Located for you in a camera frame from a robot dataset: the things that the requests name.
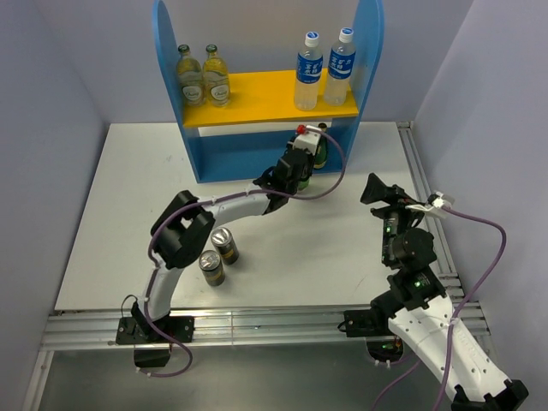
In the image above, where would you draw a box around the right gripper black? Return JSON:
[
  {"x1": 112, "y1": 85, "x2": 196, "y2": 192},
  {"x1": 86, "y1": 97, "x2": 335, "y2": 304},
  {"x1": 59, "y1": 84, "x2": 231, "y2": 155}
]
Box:
[{"x1": 360, "y1": 171, "x2": 430, "y2": 264}]

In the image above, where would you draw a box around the green glass bottle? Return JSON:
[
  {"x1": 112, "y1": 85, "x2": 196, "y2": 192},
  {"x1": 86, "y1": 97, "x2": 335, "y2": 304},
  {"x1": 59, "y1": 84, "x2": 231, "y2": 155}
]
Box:
[
  {"x1": 313, "y1": 134, "x2": 329, "y2": 170},
  {"x1": 297, "y1": 170, "x2": 311, "y2": 192}
]

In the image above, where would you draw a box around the Pocari water bottle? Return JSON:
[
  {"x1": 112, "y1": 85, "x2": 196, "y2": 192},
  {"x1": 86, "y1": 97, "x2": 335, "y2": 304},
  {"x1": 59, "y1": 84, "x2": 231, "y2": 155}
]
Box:
[
  {"x1": 294, "y1": 31, "x2": 323, "y2": 110},
  {"x1": 324, "y1": 27, "x2": 356, "y2": 106}
]

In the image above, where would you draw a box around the black gold can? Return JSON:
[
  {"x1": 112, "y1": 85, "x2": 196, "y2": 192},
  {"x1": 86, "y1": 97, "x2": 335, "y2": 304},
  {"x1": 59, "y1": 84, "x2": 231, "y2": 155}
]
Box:
[
  {"x1": 211, "y1": 227, "x2": 240, "y2": 265},
  {"x1": 198, "y1": 250, "x2": 225, "y2": 287}
]

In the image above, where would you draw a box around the black gold can front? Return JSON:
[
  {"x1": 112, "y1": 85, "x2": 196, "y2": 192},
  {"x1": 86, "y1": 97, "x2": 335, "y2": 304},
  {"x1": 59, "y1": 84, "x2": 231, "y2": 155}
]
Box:
[{"x1": 198, "y1": 250, "x2": 225, "y2": 287}]

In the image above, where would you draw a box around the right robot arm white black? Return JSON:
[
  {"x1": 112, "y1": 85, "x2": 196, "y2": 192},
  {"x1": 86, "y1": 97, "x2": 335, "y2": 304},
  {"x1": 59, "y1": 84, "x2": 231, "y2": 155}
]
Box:
[{"x1": 360, "y1": 173, "x2": 528, "y2": 410}]

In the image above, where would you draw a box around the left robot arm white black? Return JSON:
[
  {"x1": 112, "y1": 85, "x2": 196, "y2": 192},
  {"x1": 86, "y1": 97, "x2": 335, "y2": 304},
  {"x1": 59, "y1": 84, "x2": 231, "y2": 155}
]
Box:
[{"x1": 131, "y1": 146, "x2": 315, "y2": 343}]

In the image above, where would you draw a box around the blue shelf with yellow board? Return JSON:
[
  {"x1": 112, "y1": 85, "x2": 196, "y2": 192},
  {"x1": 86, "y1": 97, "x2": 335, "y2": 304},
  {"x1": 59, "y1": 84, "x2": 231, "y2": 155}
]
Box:
[{"x1": 152, "y1": 1, "x2": 384, "y2": 183}]

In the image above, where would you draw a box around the right yellow soda water bottle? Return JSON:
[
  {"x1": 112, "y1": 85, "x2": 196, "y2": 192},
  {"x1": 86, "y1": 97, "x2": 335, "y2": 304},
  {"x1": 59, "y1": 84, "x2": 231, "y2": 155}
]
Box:
[{"x1": 202, "y1": 44, "x2": 230, "y2": 107}]

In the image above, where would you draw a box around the yellow soda water bottle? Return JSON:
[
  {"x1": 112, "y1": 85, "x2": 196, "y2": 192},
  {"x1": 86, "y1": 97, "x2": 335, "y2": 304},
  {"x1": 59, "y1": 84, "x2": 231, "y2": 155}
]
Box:
[
  {"x1": 202, "y1": 44, "x2": 230, "y2": 107},
  {"x1": 176, "y1": 44, "x2": 205, "y2": 106}
]

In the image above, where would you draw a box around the left yellow soda water bottle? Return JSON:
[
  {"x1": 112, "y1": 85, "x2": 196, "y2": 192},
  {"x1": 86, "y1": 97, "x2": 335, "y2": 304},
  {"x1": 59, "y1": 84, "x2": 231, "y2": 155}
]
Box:
[{"x1": 176, "y1": 44, "x2": 205, "y2": 106}]

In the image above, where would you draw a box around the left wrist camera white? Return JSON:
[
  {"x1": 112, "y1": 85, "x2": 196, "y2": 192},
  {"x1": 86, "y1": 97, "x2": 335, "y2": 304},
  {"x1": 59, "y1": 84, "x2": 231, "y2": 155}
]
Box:
[{"x1": 287, "y1": 124, "x2": 325, "y2": 155}]

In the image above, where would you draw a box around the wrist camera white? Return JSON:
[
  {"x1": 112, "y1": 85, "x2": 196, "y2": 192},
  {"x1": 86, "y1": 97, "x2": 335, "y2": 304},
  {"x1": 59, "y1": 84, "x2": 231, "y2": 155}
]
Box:
[
  {"x1": 405, "y1": 192, "x2": 455, "y2": 219},
  {"x1": 287, "y1": 124, "x2": 325, "y2": 155}
]

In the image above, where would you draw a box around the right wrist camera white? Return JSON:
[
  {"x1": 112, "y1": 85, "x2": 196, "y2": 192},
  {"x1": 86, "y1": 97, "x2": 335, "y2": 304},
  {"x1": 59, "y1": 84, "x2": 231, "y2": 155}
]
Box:
[{"x1": 405, "y1": 192, "x2": 455, "y2": 219}]

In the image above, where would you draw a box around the aluminium rail right side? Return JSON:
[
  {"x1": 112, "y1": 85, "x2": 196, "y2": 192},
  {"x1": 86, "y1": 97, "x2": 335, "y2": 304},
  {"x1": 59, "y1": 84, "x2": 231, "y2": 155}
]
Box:
[{"x1": 396, "y1": 121, "x2": 515, "y2": 411}]

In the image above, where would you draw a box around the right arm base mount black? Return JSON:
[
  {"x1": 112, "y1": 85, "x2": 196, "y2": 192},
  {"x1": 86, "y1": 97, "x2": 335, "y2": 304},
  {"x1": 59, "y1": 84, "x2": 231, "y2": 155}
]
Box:
[{"x1": 337, "y1": 308, "x2": 413, "y2": 367}]

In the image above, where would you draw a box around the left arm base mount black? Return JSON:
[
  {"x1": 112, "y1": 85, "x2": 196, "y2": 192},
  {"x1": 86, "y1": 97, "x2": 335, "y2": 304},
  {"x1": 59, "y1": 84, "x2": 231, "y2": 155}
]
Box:
[{"x1": 115, "y1": 316, "x2": 194, "y2": 368}]

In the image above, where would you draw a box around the aluminium rail frame front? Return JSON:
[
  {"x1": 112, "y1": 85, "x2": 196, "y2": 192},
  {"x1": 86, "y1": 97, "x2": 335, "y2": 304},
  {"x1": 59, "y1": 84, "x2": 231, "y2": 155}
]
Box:
[{"x1": 38, "y1": 299, "x2": 491, "y2": 348}]

